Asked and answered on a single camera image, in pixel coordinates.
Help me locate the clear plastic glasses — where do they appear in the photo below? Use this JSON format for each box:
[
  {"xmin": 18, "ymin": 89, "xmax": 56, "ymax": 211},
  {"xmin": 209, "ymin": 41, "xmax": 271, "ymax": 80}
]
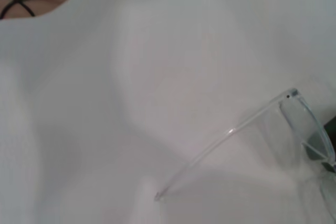
[{"xmin": 154, "ymin": 87, "xmax": 336, "ymax": 224}]

